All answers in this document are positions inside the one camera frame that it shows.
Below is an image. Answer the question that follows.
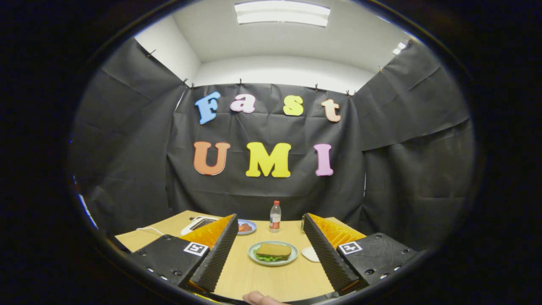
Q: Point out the green lettuce leaf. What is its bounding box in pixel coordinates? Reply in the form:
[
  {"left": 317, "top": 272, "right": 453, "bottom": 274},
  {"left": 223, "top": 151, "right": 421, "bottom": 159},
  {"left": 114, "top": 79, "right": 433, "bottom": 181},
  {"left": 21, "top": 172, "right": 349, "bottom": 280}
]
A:
[{"left": 253, "top": 249, "right": 288, "bottom": 262}]

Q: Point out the blue plate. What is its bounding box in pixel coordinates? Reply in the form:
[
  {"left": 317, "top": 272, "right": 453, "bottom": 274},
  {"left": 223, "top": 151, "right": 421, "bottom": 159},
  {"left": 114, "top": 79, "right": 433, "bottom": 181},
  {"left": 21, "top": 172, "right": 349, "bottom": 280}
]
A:
[{"left": 237, "top": 219, "right": 257, "bottom": 236}]

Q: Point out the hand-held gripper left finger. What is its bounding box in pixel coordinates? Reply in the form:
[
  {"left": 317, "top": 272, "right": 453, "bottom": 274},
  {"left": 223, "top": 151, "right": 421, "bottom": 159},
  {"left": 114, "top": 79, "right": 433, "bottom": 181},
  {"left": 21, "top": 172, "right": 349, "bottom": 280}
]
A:
[{"left": 127, "top": 214, "right": 239, "bottom": 294}]

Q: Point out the long ceiling light panel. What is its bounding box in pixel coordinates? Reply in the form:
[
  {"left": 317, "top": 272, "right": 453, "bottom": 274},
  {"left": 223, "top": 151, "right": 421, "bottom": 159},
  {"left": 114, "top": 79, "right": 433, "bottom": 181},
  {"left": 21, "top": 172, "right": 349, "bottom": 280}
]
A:
[{"left": 234, "top": 0, "right": 331, "bottom": 28}]

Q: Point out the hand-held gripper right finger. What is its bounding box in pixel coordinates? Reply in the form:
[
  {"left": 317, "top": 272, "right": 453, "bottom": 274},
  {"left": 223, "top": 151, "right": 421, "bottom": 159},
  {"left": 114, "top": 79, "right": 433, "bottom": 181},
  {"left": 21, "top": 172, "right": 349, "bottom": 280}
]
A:
[{"left": 303, "top": 213, "right": 420, "bottom": 296}]

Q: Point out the brown toasted bread slice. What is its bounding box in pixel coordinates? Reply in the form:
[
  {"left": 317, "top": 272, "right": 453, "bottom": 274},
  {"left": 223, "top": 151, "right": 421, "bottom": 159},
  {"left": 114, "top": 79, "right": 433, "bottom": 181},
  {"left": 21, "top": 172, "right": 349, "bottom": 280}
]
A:
[{"left": 256, "top": 243, "right": 292, "bottom": 259}]

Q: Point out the light green plate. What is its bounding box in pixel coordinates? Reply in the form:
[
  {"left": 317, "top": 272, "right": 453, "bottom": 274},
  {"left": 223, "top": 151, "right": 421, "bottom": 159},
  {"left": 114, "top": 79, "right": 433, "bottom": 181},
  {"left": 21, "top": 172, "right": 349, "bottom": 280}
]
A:
[{"left": 248, "top": 241, "right": 299, "bottom": 266}]

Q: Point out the clear water bottle red cap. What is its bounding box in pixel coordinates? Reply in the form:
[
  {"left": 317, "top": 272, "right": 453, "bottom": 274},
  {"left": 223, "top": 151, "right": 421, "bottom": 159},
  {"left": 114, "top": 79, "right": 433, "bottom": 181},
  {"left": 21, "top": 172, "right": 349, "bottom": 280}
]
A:
[{"left": 269, "top": 201, "right": 282, "bottom": 233}]

